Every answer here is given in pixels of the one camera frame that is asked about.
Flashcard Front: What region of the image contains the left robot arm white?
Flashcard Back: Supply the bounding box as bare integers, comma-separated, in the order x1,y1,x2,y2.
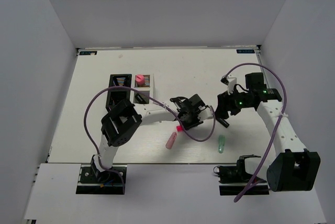
91,94,213,183

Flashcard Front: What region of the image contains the left blue table label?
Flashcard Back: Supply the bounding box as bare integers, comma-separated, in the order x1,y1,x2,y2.
79,51,97,55

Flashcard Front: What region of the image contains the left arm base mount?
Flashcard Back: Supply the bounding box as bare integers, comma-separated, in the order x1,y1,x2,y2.
75,165,126,195

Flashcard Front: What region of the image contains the pink black highlighter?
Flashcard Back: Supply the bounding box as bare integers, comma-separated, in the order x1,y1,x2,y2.
176,126,183,132

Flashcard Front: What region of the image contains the white mesh organizer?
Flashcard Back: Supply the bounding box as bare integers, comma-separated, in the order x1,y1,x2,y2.
130,74,155,104

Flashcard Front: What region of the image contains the pink capped clear tube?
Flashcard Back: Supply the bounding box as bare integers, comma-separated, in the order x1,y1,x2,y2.
135,74,145,87

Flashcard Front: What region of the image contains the right aluminium table rail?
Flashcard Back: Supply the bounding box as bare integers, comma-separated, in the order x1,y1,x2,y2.
256,45,270,88

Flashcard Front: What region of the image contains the green translucent small tube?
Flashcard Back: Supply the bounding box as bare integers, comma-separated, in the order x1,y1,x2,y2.
218,135,226,153

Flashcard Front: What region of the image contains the blue table label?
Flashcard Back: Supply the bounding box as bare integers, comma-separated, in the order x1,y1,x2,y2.
79,51,97,55
236,49,255,54

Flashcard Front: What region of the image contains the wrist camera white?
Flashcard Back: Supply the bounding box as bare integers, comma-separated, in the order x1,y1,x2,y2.
221,75,237,95
198,106,213,121

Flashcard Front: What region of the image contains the black mesh organizer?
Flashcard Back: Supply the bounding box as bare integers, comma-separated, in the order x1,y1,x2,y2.
105,74,133,112

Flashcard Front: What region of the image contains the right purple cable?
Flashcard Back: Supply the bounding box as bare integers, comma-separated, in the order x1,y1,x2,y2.
224,63,288,203

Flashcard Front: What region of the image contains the green black highlighter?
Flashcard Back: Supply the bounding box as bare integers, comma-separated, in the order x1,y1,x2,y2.
134,93,147,104

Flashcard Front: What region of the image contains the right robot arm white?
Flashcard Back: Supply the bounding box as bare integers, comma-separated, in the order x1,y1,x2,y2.
215,72,321,192

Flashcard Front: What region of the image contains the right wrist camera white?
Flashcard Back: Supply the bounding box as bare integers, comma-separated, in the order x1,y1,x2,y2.
221,75,237,95

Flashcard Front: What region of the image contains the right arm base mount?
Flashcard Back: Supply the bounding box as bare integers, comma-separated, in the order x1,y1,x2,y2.
213,154,270,196

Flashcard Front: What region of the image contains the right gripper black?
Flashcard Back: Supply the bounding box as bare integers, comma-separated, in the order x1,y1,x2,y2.
213,86,253,119

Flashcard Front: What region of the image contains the right blue table label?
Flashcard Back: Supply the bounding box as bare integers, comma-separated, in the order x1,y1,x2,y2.
236,49,255,54

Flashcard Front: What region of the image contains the orange black highlighter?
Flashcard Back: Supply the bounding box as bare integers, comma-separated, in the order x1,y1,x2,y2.
216,118,230,128

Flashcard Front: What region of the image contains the pink translucent small tube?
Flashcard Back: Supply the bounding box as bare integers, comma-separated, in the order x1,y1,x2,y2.
165,132,177,150

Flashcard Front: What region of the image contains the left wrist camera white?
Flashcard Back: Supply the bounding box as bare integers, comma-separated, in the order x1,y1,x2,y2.
198,106,213,121

